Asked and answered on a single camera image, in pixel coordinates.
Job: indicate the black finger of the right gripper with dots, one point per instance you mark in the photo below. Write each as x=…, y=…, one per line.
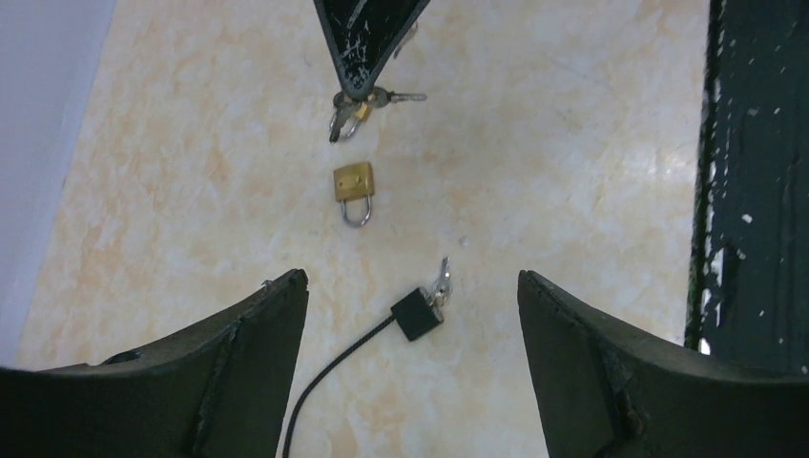
x=361, y=36

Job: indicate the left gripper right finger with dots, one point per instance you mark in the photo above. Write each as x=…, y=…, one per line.
x=606, y=388

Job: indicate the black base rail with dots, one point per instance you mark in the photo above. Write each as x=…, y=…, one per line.
x=748, y=281

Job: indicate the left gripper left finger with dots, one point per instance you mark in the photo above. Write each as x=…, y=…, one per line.
x=216, y=388

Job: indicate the brass padlock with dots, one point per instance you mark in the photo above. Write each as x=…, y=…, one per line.
x=354, y=182

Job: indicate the black cable lock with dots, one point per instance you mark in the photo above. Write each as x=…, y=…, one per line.
x=416, y=314

